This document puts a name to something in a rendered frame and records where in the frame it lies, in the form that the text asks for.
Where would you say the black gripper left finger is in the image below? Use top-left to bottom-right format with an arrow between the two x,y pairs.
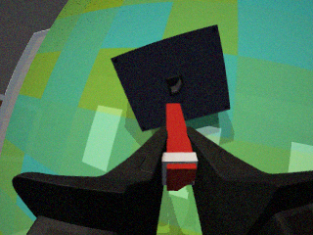
12,126 -> 167,235

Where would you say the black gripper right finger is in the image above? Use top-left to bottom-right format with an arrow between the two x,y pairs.
187,126 -> 313,235

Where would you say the dark red peg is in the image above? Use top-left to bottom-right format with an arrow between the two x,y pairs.
161,103 -> 198,191

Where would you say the dark navy sloped panel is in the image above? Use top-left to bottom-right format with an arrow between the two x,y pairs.
111,24 -> 231,132

